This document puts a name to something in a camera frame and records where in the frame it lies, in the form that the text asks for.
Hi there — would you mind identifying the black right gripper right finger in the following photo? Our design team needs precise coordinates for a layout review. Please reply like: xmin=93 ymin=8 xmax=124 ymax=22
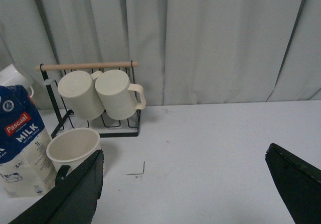
xmin=265 ymin=143 xmax=320 ymax=223

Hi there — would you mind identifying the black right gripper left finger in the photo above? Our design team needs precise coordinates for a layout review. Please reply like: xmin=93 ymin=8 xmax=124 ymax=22
xmin=11 ymin=150 xmax=104 ymax=223

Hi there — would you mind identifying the cream mug with black handle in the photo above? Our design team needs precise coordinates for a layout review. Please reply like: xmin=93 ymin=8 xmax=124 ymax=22
xmin=46 ymin=128 xmax=103 ymax=175

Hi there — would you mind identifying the blue white milk carton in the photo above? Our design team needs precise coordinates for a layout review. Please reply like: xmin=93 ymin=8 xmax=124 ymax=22
xmin=1 ymin=85 xmax=57 ymax=198

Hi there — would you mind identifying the cream ribbed mug right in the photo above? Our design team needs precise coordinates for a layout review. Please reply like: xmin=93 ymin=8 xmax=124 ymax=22
xmin=95 ymin=69 xmax=146 ymax=120

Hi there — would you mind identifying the cream ribbed mug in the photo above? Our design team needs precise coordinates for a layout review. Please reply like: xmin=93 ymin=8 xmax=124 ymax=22
xmin=95 ymin=69 xmax=146 ymax=120
xmin=58 ymin=70 xmax=104 ymax=121

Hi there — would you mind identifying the cream ribbed mug left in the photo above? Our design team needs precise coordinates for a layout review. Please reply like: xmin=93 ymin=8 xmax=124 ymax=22
xmin=58 ymin=70 xmax=104 ymax=121

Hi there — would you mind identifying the white hanging mug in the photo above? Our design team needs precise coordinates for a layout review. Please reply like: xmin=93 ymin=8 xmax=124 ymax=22
xmin=1 ymin=64 xmax=34 ymax=97

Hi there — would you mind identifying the grey curtain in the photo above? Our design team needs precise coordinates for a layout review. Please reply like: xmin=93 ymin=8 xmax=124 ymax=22
xmin=1 ymin=0 xmax=320 ymax=109

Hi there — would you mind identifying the black wire mug rack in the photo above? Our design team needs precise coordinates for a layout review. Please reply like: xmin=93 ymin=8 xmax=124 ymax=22
xmin=36 ymin=60 xmax=141 ymax=138

